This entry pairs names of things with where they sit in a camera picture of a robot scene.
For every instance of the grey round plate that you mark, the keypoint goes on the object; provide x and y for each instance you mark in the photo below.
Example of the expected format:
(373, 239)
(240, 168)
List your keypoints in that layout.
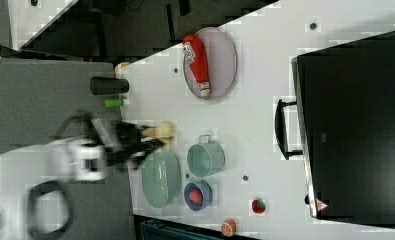
(222, 64)

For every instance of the red ketchup bottle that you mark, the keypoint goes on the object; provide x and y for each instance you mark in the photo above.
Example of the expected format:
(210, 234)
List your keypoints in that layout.
(196, 58)

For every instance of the dark grey cup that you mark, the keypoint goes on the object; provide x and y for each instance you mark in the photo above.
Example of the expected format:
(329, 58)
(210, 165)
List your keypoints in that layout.
(108, 86)

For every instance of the red toy strawberry on table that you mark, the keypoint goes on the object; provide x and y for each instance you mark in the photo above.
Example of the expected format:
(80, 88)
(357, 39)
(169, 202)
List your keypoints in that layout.
(258, 206)

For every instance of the yellow plush peeled banana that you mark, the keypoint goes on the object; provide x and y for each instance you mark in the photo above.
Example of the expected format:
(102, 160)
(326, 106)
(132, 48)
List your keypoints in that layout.
(164, 132)

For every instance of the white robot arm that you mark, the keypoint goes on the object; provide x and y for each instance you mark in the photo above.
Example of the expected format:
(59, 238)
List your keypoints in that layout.
(74, 188)

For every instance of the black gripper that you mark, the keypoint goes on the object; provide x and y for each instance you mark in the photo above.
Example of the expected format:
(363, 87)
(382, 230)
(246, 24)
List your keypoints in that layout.
(121, 141)

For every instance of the blue small bowl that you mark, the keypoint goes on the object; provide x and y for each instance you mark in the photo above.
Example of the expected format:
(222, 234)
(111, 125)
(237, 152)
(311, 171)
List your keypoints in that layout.
(206, 191)

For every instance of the red toy strawberry in bowl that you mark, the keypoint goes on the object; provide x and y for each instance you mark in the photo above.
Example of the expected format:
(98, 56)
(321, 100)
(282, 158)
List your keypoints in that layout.
(196, 196)

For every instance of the green oval colander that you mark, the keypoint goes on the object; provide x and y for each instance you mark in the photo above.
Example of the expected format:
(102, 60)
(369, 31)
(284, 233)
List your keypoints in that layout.
(161, 180)

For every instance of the green metal cup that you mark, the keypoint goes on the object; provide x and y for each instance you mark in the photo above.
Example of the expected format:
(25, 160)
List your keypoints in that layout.
(206, 157)

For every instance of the black silver toaster oven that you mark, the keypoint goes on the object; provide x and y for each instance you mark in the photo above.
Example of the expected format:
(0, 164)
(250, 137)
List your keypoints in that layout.
(345, 101)

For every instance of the green toy pepper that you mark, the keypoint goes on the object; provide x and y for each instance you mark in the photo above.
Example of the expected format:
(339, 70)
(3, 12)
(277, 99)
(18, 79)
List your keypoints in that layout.
(111, 103)

